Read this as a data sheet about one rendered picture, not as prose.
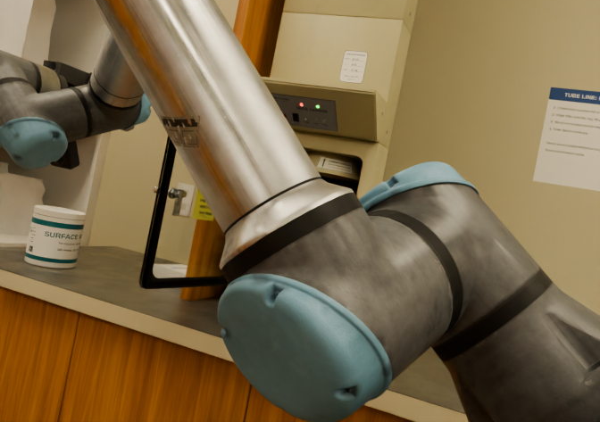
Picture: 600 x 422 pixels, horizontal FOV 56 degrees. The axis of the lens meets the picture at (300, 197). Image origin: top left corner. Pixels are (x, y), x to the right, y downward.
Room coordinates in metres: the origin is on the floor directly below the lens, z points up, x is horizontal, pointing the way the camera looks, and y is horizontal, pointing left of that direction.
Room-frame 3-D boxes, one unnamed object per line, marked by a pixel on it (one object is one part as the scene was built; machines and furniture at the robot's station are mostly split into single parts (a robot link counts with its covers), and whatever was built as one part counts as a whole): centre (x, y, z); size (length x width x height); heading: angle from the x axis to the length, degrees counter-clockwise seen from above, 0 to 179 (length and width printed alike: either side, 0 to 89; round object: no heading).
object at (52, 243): (1.51, 0.63, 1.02); 0.13 x 0.13 x 0.15
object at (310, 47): (1.51, -0.06, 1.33); 0.32 x 0.25 x 0.77; 69
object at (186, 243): (1.30, 0.22, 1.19); 0.30 x 0.01 x 0.40; 149
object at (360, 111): (1.34, 0.01, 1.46); 0.32 x 0.12 x 0.10; 69
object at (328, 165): (1.48, -0.07, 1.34); 0.18 x 0.18 x 0.05
